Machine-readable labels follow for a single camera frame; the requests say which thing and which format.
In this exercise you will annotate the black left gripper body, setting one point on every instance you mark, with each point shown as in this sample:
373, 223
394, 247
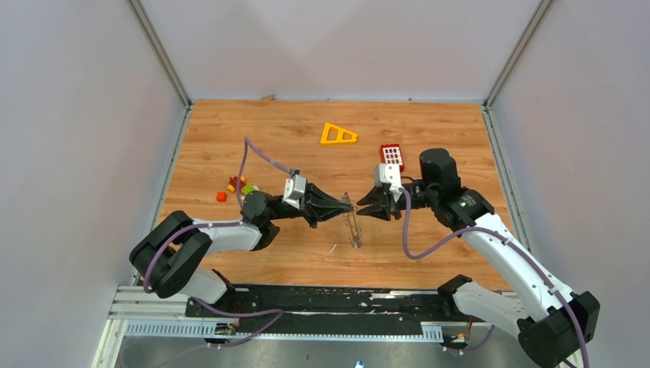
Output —
286, 210

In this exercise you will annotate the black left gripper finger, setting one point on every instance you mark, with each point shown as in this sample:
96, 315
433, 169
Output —
318, 199
327, 211

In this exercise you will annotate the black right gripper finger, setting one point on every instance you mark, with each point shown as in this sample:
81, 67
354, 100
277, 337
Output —
377, 211
375, 195

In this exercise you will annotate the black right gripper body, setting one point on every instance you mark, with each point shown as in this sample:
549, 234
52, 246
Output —
418, 194

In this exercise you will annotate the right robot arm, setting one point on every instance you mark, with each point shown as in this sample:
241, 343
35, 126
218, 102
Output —
551, 322

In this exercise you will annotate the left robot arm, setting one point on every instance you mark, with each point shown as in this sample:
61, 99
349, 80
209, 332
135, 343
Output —
169, 257

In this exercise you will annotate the toy brick car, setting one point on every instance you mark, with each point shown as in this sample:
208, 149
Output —
238, 185

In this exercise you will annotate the red toy window block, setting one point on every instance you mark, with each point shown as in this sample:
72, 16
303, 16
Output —
392, 154

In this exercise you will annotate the orange cube block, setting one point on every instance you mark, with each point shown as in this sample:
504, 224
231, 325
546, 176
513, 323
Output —
222, 197

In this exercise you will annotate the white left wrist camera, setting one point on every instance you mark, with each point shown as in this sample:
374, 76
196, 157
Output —
294, 190

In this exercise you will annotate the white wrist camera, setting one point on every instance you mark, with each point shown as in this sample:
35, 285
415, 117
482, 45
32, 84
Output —
294, 190
387, 178

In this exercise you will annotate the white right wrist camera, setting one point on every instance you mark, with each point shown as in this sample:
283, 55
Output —
387, 178

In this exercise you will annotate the yellow triangular toy frame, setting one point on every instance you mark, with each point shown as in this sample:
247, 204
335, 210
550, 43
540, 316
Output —
336, 135

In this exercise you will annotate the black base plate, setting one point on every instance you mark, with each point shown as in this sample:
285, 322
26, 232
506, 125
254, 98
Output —
310, 311

